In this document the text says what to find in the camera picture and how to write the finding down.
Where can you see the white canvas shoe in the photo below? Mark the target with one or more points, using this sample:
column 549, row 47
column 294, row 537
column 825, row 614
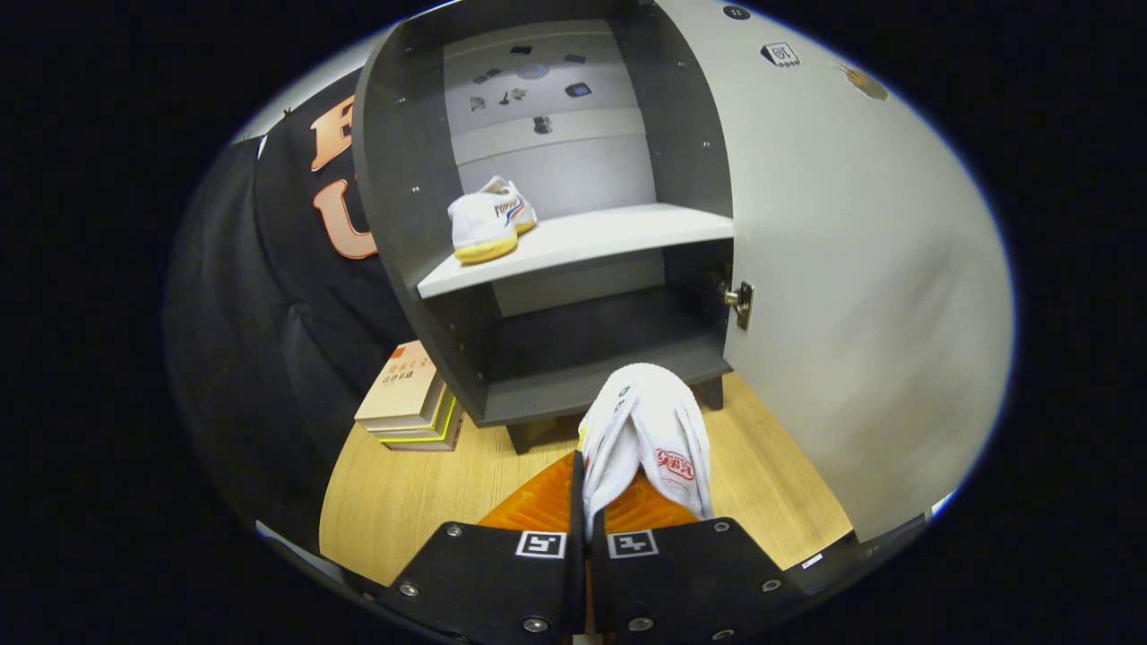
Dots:
column 484, row 224
column 645, row 412

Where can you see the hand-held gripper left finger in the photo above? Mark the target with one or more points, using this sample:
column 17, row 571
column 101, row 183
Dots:
column 578, row 573

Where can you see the dark grey shoe cabinet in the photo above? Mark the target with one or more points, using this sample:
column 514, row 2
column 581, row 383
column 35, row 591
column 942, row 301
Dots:
column 403, row 197

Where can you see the thin yellow edged book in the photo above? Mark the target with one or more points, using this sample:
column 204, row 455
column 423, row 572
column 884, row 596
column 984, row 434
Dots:
column 444, row 421

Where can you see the beige shoe cabinet door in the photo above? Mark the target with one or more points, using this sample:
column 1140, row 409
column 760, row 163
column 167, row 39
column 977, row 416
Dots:
column 851, row 269

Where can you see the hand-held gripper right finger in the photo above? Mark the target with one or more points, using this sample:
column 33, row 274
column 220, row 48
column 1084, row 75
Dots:
column 681, row 573

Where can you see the thick beige cover book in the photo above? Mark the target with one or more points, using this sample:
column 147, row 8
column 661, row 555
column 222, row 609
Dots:
column 403, row 385

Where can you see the black backdrop cloth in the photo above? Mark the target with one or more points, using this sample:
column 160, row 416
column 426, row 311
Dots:
column 233, row 313

